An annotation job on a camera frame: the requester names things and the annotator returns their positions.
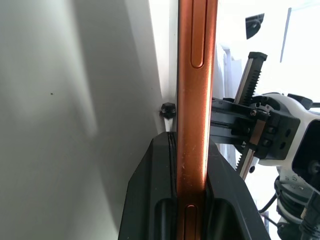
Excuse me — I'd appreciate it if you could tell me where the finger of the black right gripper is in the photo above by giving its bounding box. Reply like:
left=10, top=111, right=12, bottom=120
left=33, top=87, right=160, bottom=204
left=210, top=124, right=254, bottom=146
left=211, top=98, right=256, bottom=126

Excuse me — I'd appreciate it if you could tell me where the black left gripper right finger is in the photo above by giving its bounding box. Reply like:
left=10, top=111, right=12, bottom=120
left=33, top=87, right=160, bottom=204
left=206, top=138, right=272, bottom=240

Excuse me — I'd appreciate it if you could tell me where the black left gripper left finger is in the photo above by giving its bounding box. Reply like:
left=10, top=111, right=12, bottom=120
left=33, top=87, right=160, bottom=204
left=117, top=130, right=179, bottom=240

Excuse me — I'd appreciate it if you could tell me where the orange metallic bar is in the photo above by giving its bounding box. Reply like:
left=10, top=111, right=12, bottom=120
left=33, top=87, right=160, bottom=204
left=174, top=0, right=219, bottom=240

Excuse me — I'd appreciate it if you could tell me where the small black cap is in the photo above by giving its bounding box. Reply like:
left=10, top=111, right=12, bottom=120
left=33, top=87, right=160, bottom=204
left=159, top=101, right=177, bottom=119

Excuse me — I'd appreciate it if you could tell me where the dark background object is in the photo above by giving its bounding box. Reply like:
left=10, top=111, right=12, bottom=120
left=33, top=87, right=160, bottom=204
left=245, top=12, right=266, bottom=40

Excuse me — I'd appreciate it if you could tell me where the thin grey upright pole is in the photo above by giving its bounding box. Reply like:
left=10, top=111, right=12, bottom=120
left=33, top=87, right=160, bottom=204
left=279, top=7, right=293, bottom=63

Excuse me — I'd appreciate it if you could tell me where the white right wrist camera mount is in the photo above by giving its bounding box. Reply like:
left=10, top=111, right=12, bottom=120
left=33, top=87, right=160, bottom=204
left=257, top=91, right=320, bottom=191

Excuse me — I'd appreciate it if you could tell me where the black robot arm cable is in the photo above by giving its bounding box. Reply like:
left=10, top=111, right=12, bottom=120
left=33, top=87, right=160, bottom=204
left=257, top=172, right=320, bottom=240

